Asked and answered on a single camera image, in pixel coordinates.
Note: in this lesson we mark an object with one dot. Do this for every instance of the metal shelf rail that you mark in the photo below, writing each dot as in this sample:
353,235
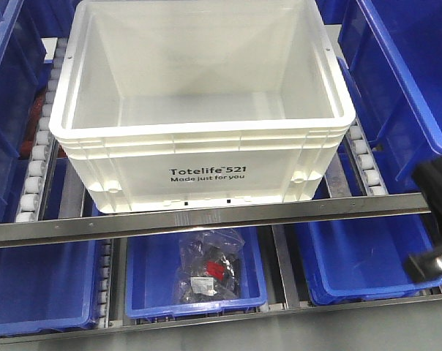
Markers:
402,324
158,222

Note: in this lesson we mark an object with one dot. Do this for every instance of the blue bin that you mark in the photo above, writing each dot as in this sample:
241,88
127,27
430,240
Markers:
361,259
393,52
152,262
49,287
23,26

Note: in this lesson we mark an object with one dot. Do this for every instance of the left white roller track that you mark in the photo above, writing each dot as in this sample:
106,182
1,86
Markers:
41,165

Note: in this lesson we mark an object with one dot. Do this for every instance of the blue bin lower left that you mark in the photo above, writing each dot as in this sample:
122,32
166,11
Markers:
49,287

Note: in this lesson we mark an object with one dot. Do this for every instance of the right white roller track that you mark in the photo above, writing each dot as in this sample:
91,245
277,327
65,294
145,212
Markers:
365,166

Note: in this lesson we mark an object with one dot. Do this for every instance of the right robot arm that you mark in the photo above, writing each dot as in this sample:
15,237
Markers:
428,265

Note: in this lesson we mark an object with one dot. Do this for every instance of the white roller track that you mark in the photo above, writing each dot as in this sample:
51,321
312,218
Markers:
41,165
365,166

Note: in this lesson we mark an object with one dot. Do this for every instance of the blue bin lower middle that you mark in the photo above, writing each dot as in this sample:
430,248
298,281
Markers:
152,262

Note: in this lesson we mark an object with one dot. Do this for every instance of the blue bin upper left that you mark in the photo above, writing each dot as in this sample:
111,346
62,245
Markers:
23,26

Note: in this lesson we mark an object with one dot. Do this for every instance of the lower roller track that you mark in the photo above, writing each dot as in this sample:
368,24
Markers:
104,289

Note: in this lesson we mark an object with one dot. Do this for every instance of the metal shelf front rail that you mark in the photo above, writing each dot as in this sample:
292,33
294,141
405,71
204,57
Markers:
158,222

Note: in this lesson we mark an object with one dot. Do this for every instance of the plastic bag of parts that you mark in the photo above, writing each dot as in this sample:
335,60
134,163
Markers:
209,266

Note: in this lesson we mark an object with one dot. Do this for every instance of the blue bin lower right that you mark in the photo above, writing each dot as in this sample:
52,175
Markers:
361,259

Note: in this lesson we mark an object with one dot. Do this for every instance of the lower metal shelf rail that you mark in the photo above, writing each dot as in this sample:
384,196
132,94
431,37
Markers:
402,324

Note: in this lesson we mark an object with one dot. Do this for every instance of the blue bin upper right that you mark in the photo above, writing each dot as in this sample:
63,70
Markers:
393,52

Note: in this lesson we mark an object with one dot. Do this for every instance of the white plastic tote crate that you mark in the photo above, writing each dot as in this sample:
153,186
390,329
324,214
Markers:
164,105

